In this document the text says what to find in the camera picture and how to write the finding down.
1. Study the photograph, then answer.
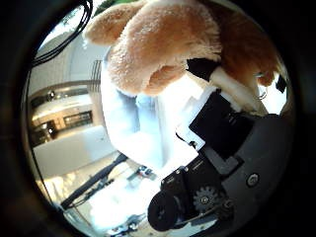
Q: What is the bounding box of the white striped tablecloth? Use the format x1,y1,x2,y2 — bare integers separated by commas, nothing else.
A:
100,48,211,179

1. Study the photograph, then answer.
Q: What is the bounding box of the brown plush toy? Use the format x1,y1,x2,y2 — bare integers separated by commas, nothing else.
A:
83,0,284,98

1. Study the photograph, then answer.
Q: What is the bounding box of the hand cable bundle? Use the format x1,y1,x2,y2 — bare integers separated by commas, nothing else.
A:
31,0,95,68

